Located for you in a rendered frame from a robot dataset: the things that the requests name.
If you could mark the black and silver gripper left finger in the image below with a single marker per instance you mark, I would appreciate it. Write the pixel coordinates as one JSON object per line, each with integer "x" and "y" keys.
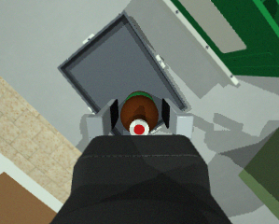
{"x": 104, "y": 120}

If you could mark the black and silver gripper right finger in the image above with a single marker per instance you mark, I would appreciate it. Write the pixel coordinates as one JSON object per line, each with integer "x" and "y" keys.
{"x": 175, "y": 120}

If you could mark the green bottle crate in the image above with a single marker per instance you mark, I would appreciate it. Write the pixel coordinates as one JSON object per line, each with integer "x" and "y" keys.
{"x": 242, "y": 33}

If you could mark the grey flat bar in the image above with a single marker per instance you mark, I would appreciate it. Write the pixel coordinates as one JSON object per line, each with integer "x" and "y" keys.
{"x": 197, "y": 40}

